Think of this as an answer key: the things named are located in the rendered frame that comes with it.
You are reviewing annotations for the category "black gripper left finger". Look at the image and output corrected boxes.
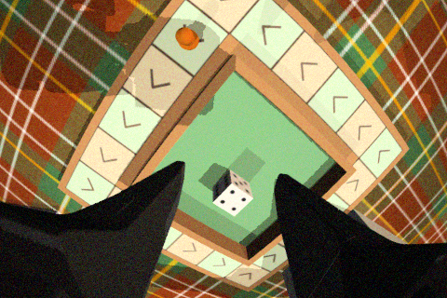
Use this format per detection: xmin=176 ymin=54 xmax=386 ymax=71
xmin=0 ymin=161 xmax=185 ymax=298

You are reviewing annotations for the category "orange game pawn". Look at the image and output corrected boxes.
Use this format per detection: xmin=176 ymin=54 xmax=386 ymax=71
xmin=175 ymin=26 xmax=200 ymax=51

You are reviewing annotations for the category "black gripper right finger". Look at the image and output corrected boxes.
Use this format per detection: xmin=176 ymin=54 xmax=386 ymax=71
xmin=273 ymin=174 xmax=447 ymax=298

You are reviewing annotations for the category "white die with black pips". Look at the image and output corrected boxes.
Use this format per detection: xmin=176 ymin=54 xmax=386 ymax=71
xmin=212 ymin=170 xmax=253 ymax=216

